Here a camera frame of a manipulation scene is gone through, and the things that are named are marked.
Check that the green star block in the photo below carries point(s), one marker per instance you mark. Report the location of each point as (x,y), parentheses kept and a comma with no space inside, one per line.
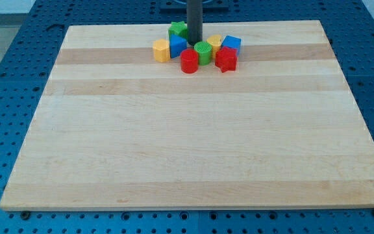
(178,28)

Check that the red star block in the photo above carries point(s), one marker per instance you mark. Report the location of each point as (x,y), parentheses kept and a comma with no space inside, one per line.
(226,59)

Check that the wooden board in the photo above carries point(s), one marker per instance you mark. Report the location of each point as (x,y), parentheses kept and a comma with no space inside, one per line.
(115,130)

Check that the red cylinder block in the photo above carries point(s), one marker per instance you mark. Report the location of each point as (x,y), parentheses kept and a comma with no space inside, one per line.
(189,61)

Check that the green cylinder block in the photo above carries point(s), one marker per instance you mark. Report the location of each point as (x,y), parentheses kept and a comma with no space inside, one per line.
(204,51)

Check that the yellow hexagon block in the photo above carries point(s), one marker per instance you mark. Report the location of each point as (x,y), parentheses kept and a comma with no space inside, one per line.
(161,51)

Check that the blue triangle block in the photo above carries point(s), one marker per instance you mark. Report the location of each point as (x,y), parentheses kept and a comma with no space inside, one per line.
(177,45)

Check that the yellow heart block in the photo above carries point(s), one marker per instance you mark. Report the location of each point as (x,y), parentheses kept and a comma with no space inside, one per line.
(215,42)

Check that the blue cube block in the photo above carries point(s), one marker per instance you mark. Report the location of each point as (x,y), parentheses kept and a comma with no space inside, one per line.
(232,42)

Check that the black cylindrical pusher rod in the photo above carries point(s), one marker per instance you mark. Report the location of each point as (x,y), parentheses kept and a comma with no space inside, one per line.
(194,14)

